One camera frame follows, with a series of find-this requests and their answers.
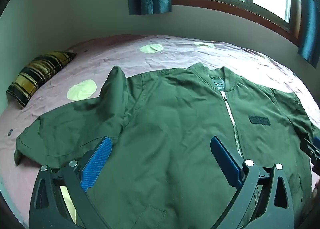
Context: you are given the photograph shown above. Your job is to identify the pink dotted bed sheet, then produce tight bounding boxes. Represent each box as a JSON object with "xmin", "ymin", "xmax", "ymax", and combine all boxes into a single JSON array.
[{"xmin": 0, "ymin": 34, "xmax": 320, "ymax": 229}]

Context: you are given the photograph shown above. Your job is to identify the green zip jacket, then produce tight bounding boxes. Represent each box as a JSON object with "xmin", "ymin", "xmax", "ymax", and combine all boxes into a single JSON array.
[{"xmin": 14, "ymin": 64, "xmax": 320, "ymax": 229}]

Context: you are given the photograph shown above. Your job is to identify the yellow black striped pillow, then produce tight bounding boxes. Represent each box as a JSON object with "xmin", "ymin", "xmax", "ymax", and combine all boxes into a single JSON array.
[{"xmin": 6, "ymin": 51, "xmax": 77, "ymax": 110}]

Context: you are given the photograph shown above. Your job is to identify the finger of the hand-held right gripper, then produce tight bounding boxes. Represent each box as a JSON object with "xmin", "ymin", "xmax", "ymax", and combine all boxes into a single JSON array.
[{"xmin": 299, "ymin": 136, "xmax": 320, "ymax": 165}]

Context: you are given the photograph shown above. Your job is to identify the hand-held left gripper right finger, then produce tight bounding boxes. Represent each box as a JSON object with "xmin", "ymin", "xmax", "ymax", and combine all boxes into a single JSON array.
[{"xmin": 210, "ymin": 136, "xmax": 294, "ymax": 229}]

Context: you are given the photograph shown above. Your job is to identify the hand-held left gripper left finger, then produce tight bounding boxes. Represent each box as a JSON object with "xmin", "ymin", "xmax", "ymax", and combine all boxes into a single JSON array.
[{"xmin": 29, "ymin": 136, "xmax": 113, "ymax": 229}]

